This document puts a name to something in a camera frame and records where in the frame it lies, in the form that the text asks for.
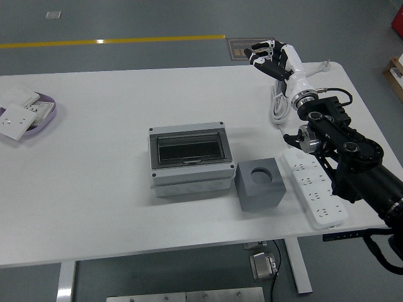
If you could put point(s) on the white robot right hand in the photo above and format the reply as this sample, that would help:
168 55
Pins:
296 72

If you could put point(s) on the metal base plate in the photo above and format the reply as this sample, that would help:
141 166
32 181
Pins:
189 296

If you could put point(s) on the grey cube with round hole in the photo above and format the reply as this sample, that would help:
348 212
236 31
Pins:
261 196

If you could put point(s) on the white wall switch plate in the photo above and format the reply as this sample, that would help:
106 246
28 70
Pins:
17 96

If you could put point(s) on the large white wall socket plate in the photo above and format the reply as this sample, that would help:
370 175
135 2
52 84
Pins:
15 121

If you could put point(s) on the red object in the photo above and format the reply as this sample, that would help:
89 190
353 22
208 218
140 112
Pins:
397 20

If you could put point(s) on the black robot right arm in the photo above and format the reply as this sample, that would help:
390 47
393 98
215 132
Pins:
355 148

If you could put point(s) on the white power strip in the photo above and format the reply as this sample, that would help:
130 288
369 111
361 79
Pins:
315 201

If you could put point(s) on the small grey floor plate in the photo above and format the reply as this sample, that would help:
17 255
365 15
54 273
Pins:
53 14

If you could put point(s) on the white table leg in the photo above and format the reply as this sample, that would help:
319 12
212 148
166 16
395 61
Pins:
299 267
66 283

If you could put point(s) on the grey box with clear lid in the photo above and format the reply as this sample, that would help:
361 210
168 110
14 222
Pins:
189 179

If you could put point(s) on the yellow floor tape line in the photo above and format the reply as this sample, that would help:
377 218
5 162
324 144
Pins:
126 41

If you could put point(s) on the brown floor sign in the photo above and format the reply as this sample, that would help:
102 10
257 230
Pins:
236 50

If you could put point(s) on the silver floor socket box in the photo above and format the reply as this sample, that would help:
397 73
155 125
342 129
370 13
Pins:
263 265

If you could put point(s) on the black table control panel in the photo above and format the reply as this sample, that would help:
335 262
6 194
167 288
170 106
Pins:
343 236

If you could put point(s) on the purple tray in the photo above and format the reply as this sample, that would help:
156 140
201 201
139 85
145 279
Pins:
44 126

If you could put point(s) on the grey table bracket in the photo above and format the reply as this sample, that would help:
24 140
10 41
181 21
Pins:
255 245

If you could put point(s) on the white socket module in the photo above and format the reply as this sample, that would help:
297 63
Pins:
42 108

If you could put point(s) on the wooden crate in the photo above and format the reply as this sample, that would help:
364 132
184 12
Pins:
390 77

